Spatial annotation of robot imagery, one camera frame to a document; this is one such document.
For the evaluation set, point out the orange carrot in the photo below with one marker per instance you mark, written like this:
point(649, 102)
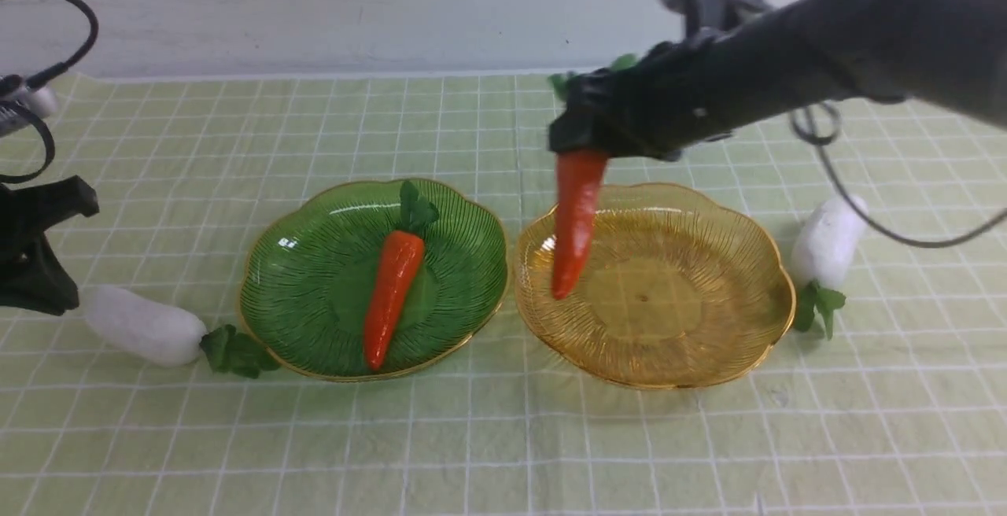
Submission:
point(576, 217)
point(402, 254)

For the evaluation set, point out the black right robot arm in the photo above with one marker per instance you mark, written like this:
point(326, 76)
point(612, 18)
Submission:
point(741, 62)

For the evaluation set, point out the white radish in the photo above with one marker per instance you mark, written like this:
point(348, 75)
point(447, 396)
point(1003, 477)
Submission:
point(171, 337)
point(820, 260)

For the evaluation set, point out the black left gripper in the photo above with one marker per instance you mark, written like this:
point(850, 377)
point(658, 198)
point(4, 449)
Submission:
point(32, 277)

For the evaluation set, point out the green glass plate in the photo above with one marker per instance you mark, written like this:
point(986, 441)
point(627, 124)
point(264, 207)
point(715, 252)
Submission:
point(310, 276)

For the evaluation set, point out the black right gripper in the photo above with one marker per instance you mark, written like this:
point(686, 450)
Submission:
point(637, 106)

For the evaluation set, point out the amber glass plate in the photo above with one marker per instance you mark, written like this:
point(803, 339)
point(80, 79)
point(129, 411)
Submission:
point(679, 292)

